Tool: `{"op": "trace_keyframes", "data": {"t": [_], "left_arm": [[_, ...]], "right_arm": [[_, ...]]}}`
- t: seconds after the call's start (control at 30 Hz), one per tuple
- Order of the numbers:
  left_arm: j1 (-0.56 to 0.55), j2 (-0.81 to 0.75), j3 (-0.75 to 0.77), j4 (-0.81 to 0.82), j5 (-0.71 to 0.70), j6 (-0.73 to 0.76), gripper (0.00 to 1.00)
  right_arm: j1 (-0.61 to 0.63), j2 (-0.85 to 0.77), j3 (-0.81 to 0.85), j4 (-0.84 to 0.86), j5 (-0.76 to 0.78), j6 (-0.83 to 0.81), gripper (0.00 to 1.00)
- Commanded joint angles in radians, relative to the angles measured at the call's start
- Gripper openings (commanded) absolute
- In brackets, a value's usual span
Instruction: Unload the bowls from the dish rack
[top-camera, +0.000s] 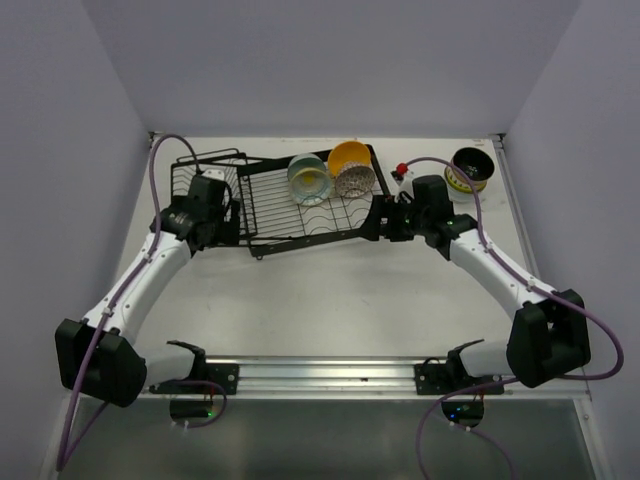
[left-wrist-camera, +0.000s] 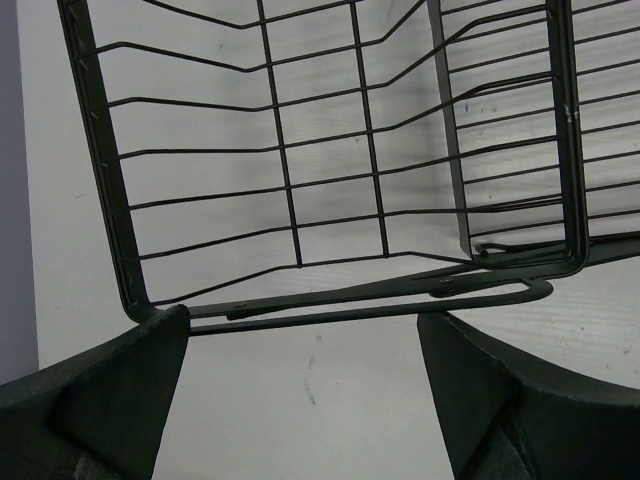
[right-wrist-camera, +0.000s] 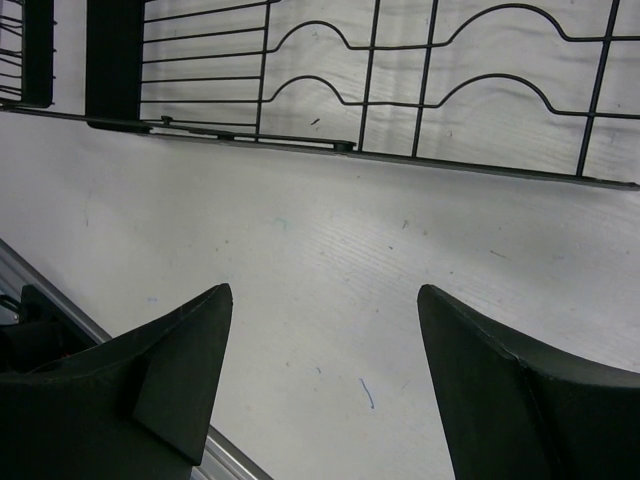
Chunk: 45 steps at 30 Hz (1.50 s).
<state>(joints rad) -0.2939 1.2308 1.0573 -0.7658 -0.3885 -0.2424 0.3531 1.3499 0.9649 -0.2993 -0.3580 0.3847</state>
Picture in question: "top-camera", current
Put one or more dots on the brown patterned bowl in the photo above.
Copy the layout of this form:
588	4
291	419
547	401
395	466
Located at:
354	180

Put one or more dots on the beige bowl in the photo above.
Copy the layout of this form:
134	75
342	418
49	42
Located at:
476	164

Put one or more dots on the pale teal checked bowl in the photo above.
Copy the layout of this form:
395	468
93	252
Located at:
302	162

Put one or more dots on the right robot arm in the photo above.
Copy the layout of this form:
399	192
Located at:
548	336

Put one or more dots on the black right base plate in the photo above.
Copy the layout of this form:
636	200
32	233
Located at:
439	376

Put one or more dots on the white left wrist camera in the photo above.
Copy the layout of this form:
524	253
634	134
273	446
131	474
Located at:
214	174

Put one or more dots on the white blue striped bowl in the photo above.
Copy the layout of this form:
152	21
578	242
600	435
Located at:
458	184

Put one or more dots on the aluminium mounting rail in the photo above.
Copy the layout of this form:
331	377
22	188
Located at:
325	375

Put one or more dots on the black wire dish rack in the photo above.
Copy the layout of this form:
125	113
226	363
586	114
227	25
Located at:
270	221

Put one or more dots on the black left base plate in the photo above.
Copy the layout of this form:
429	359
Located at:
226	375

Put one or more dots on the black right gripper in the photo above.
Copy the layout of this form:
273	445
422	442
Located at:
385	205

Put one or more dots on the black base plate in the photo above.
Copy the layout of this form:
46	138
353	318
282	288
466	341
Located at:
439	376
226	375

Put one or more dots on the white ribbed bowl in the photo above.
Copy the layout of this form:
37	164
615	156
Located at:
462	197

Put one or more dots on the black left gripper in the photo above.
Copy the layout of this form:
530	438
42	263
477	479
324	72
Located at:
226	231

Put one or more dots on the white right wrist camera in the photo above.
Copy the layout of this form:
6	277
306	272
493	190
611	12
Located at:
403	177

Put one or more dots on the yellow sun pattern bowl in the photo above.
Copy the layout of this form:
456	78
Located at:
310	187

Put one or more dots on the orange yellow bowl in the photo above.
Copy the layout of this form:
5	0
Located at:
348	152

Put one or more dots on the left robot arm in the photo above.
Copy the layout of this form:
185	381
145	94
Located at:
112	326

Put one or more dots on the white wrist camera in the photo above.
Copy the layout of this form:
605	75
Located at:
403	177
214	174

